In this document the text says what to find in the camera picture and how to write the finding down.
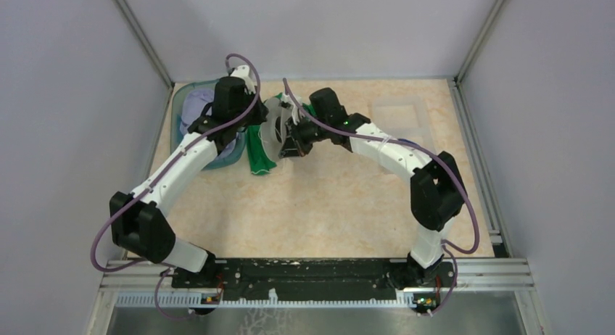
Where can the green cloth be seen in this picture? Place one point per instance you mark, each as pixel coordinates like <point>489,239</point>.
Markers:
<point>258,161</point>

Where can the lavender cloth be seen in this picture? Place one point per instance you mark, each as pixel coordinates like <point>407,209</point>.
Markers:
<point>193,106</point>

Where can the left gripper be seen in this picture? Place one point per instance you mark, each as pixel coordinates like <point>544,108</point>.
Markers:
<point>260,114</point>

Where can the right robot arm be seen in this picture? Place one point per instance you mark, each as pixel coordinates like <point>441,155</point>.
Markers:
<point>436,190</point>

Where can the white filament spool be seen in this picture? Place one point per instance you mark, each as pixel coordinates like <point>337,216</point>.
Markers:
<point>273,131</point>

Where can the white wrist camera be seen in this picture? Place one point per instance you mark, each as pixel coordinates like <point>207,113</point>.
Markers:
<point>245,73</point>
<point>289,104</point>

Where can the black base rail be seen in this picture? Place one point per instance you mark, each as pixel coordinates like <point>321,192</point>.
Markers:
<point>278,282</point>

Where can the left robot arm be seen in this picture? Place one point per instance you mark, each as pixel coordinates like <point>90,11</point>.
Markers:
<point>139,222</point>

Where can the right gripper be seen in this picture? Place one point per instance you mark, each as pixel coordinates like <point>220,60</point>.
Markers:
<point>291,148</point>

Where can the clear plastic box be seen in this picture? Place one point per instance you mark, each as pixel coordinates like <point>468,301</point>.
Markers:
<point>403,117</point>

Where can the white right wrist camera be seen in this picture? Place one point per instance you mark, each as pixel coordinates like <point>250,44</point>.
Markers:
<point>289,104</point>

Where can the teal plastic basket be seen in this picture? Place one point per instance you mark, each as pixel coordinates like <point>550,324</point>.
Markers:
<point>232,152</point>

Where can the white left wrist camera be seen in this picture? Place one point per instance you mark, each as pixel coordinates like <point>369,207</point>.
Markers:
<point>245,73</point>

